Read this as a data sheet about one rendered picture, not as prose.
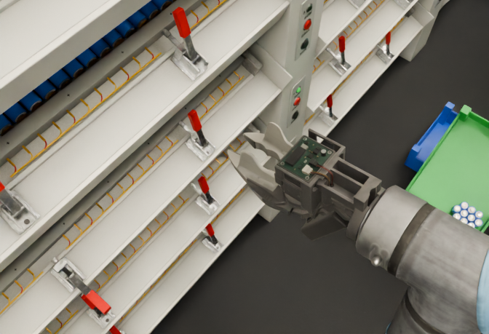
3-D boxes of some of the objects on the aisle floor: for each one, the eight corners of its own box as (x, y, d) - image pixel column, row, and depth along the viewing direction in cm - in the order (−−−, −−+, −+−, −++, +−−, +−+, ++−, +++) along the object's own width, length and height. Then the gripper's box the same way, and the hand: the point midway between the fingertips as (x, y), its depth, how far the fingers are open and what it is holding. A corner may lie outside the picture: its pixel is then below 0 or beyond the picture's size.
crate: (465, 254, 133) (468, 255, 125) (394, 207, 139) (393, 205, 132) (535, 153, 132) (543, 148, 124) (460, 111, 139) (463, 103, 131)
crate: (539, 175, 144) (554, 160, 138) (506, 229, 136) (520, 215, 129) (439, 117, 155) (448, 100, 148) (403, 164, 146) (411, 148, 140)
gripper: (401, 160, 61) (256, 86, 71) (348, 228, 57) (201, 139, 67) (393, 201, 68) (262, 128, 78) (346, 263, 64) (212, 178, 73)
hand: (244, 150), depth 74 cm, fingers open, 3 cm apart
